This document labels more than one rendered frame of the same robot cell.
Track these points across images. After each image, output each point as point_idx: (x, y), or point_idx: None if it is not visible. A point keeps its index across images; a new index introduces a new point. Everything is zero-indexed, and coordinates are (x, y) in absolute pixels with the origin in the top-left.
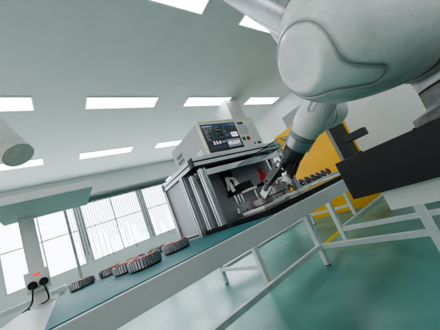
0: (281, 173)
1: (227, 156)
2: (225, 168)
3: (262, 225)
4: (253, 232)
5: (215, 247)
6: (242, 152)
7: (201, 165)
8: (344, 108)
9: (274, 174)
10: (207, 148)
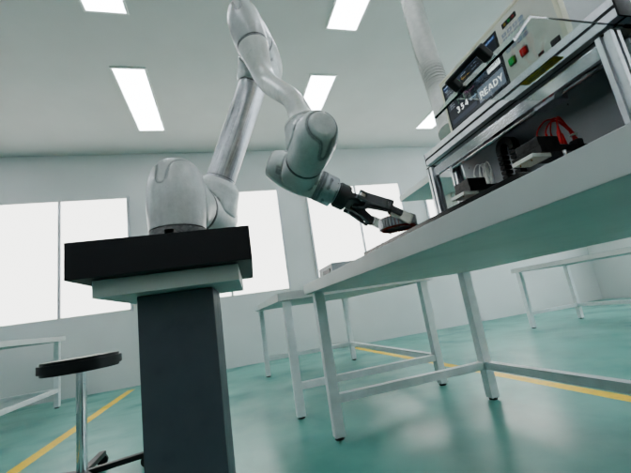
0: (361, 214)
1: (463, 132)
2: (455, 159)
3: (344, 267)
4: (340, 271)
5: (329, 273)
6: (489, 109)
7: (435, 160)
8: (292, 151)
9: (354, 218)
10: (449, 125)
